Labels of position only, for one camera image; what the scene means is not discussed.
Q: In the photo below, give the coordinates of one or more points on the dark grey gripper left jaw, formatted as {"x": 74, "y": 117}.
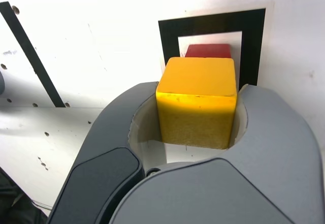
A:
{"x": 101, "y": 163}

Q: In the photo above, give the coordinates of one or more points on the red cube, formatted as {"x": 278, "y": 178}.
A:
{"x": 208, "y": 50}

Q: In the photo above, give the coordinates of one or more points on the black tape square outline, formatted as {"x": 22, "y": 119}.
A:
{"x": 251, "y": 43}

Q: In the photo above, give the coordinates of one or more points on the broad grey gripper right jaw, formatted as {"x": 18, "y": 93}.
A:
{"x": 266, "y": 170}

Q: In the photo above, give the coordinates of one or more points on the yellow cube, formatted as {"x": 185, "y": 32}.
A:
{"x": 198, "y": 102}

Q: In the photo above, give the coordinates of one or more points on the black tape strip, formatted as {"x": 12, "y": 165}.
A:
{"x": 33, "y": 56}

